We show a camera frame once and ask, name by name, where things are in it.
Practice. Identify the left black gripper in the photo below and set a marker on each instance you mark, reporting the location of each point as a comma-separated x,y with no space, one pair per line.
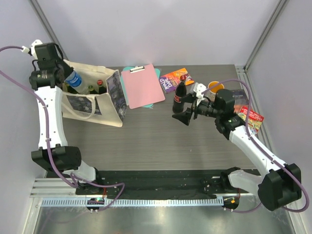
68,69

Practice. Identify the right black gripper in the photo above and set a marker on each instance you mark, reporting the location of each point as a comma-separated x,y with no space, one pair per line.
184,117

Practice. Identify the Coca-Cola glass bottle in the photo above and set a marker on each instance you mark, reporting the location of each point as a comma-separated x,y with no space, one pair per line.
101,88
180,92

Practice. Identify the Pocari Sweat plastic bottle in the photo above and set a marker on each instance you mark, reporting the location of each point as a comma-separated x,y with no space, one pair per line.
77,83

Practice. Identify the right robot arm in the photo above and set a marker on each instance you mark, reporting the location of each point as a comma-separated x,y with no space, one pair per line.
278,183

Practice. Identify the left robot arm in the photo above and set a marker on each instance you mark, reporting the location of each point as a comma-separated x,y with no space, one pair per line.
54,154

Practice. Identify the canvas tote bag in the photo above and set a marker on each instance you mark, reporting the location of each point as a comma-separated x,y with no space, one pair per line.
108,108

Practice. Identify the green glass bottle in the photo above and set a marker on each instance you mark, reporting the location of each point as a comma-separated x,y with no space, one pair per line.
69,89
91,89

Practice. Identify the Roald Dahl book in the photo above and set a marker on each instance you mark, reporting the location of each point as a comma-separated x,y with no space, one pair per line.
170,81

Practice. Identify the white mug orange inside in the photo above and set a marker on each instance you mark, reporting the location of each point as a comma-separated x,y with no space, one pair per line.
213,87

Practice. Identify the pink clipboard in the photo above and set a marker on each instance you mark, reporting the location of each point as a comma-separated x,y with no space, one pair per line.
142,86

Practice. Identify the dark purple book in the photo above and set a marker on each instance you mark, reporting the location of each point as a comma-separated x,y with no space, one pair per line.
240,98

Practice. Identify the red Treehouse book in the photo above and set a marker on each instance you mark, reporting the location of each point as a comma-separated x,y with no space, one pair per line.
254,121

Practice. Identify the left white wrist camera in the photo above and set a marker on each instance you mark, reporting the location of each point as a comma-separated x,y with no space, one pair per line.
31,50

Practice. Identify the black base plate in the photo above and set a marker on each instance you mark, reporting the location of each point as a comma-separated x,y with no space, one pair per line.
160,185

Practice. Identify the slotted cable duct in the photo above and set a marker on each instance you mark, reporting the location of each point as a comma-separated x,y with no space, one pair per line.
95,202

